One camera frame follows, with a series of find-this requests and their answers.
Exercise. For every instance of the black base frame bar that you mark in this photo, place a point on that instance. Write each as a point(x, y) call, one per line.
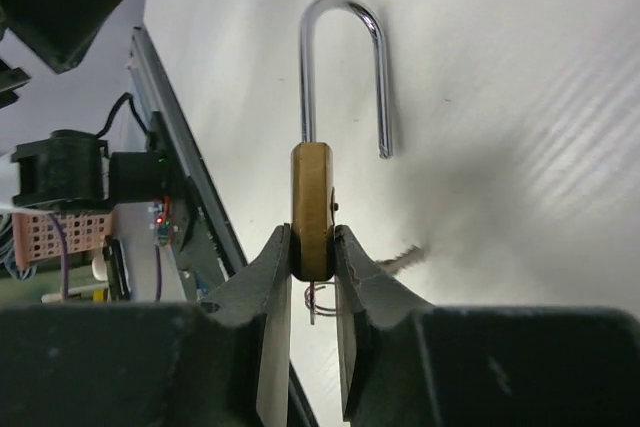
point(200, 187)

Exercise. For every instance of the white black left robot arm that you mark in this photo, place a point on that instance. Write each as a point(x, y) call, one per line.
point(70, 171)

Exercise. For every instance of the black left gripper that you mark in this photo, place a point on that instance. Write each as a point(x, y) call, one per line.
point(10, 82)

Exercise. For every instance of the brass padlock silver shackle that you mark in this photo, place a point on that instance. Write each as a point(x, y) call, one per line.
point(313, 201)

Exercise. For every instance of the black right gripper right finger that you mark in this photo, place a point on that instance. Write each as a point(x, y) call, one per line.
point(406, 362)

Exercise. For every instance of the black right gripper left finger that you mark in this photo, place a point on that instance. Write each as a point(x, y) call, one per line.
point(81, 364)

